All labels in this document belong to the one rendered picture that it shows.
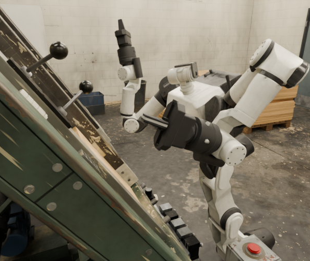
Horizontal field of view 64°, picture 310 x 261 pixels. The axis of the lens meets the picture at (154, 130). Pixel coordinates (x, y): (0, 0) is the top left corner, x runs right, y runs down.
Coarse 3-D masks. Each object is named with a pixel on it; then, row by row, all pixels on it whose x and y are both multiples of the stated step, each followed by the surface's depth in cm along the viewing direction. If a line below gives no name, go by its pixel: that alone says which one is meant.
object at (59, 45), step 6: (54, 42) 52; (60, 42) 52; (54, 48) 52; (60, 48) 52; (66, 48) 53; (48, 54) 54; (54, 54) 52; (60, 54) 52; (66, 54) 53; (42, 60) 54; (48, 60) 55; (24, 66) 56; (30, 66) 56; (36, 66) 55; (24, 72) 56; (30, 72) 57
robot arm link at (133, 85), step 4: (132, 80) 130; (136, 80) 128; (140, 80) 128; (128, 84) 130; (132, 84) 129; (136, 84) 129; (140, 84) 130; (124, 88) 128; (128, 88) 129; (132, 88) 130; (136, 88) 127; (124, 92) 126; (128, 92) 125; (132, 92) 126; (136, 92) 128
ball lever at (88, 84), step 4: (84, 80) 67; (80, 84) 67; (84, 84) 66; (88, 84) 67; (92, 84) 68; (80, 88) 67; (84, 88) 66; (88, 88) 67; (92, 88) 68; (80, 92) 66; (84, 92) 67; (88, 92) 67; (76, 96) 65; (72, 100) 65; (68, 104) 64; (60, 108) 61; (64, 108) 63; (60, 112) 62; (64, 112) 62; (64, 116) 62
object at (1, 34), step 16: (0, 16) 80; (0, 32) 80; (0, 48) 81; (16, 48) 83; (32, 64) 87; (48, 80) 90; (48, 96) 92; (64, 96) 94; (80, 112) 99; (80, 128) 101; (112, 160) 111; (128, 176) 117
